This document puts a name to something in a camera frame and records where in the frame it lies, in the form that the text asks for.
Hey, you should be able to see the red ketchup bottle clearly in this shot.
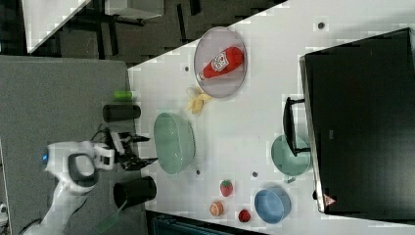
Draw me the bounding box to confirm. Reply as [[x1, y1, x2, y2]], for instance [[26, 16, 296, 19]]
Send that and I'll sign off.
[[198, 47, 245, 80]]

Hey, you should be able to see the toy strawberry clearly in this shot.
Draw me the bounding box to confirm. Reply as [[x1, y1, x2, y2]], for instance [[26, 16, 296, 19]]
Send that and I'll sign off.
[[220, 180, 233, 197]]

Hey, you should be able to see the black cylinder lower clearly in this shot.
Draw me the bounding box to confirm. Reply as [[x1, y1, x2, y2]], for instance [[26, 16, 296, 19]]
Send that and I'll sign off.
[[113, 176, 157, 209]]

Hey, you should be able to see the peeled toy banana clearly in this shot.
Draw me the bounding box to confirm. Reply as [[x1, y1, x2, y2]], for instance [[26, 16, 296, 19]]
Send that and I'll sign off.
[[186, 87, 211, 115]]

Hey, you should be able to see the toy orange half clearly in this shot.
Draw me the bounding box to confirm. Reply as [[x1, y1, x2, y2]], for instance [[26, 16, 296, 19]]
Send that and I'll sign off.
[[209, 201, 224, 216]]

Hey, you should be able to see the green plastic strainer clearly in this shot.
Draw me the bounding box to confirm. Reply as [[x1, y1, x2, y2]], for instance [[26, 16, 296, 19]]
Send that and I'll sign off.
[[154, 113, 196, 174]]

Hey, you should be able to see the blue bowl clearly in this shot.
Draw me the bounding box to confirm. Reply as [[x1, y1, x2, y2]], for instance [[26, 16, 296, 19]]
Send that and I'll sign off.
[[254, 187, 292, 224]]

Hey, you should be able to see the black cylinder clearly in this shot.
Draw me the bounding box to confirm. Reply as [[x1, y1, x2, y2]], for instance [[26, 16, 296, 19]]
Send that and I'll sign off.
[[113, 176, 157, 209], [103, 104, 141, 122]]

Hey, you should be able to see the green cylinder object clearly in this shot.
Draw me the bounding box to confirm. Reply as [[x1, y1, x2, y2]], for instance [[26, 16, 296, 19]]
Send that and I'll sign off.
[[114, 91, 134, 100]]

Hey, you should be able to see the grey round plate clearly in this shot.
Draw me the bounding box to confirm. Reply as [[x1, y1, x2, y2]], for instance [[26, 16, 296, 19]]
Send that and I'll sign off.
[[194, 26, 248, 98]]

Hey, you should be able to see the black cylinder upper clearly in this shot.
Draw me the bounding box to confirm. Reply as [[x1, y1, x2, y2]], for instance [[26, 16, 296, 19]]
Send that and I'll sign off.
[[103, 104, 141, 122]]

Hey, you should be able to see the small red toy fruit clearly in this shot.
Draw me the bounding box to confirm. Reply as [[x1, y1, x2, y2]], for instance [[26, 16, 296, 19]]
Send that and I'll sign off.
[[238, 210, 251, 222]]

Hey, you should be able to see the green mug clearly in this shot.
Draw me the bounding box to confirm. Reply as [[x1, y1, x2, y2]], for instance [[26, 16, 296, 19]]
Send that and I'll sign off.
[[271, 135, 311, 183]]

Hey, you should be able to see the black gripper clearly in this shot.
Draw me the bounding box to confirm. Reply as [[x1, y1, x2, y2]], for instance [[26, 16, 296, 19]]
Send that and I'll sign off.
[[110, 131, 158, 170]]

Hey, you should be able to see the silver toaster oven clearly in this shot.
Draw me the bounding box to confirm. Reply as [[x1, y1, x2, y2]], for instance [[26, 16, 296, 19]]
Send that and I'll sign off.
[[283, 28, 415, 224]]

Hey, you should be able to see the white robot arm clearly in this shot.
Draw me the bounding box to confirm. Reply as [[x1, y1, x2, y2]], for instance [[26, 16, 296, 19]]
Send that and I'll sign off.
[[19, 128, 156, 235]]

